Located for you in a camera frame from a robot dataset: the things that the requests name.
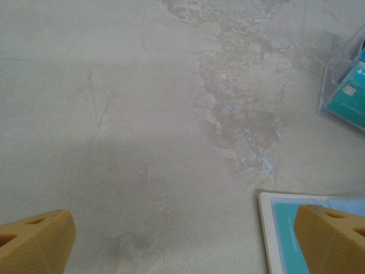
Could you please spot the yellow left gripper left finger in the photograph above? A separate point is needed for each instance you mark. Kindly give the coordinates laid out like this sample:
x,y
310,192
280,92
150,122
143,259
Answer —
x,y
34,245

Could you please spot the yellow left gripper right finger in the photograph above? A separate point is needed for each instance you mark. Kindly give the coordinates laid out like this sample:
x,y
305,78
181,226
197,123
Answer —
x,y
333,245

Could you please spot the beige card holder wallet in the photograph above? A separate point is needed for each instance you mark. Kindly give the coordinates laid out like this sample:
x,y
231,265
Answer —
x,y
266,228

